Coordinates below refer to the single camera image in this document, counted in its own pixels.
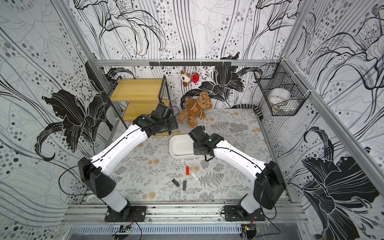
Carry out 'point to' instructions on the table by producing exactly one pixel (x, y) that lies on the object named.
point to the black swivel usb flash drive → (176, 183)
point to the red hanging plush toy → (195, 77)
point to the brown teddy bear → (196, 108)
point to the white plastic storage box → (181, 146)
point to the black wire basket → (279, 75)
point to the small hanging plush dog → (186, 78)
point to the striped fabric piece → (250, 106)
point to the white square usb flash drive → (194, 176)
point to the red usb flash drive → (187, 170)
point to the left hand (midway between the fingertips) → (174, 125)
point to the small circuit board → (126, 229)
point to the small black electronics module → (251, 230)
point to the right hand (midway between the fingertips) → (201, 147)
